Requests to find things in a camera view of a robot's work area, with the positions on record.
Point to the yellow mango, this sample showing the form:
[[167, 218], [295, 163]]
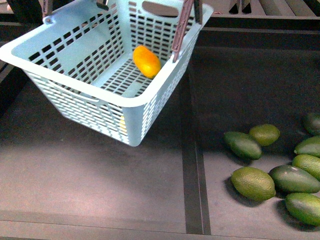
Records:
[[146, 61]]

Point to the light green avocado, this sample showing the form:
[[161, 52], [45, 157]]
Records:
[[253, 183], [265, 134], [308, 163]]

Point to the light blue plastic basket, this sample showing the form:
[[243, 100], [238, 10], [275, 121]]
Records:
[[82, 61]]

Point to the dark green avocado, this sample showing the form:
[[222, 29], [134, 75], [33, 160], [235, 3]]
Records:
[[291, 179], [311, 123]]

